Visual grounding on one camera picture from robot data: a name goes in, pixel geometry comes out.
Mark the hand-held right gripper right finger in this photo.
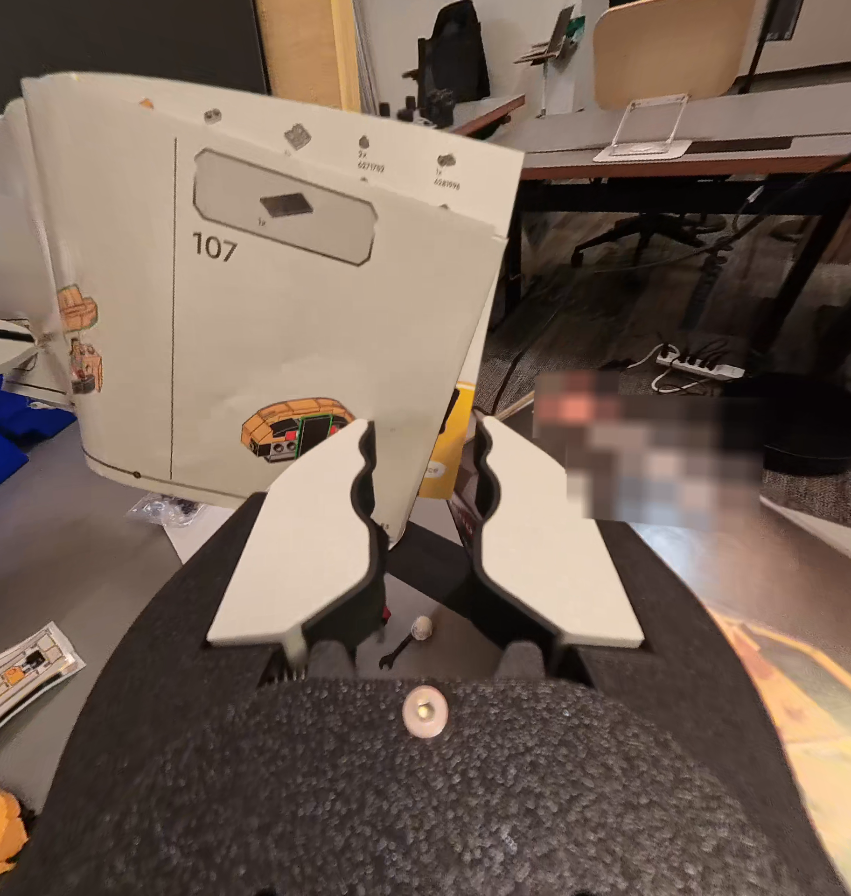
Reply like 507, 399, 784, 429
471, 414, 645, 648

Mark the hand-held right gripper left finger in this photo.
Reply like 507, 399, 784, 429
206, 419, 389, 665

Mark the lego instruction booklet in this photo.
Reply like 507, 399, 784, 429
0, 73, 526, 548

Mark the lego sticker sheet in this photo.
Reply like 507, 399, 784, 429
0, 619, 87, 769

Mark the blue plastic bin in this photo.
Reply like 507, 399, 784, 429
0, 399, 77, 501

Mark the clear bag of black parts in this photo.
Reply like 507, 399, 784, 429
126, 492, 211, 527

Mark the white power strip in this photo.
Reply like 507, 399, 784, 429
653, 343, 746, 383

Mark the black round seat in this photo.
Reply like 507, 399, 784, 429
761, 378, 851, 477

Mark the grey background desk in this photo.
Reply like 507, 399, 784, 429
453, 91, 851, 200

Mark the black office chair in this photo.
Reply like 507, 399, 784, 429
401, 0, 493, 123

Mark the wooden board stand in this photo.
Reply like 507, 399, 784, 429
592, 0, 757, 165

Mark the wooden post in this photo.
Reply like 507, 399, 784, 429
258, 0, 362, 113

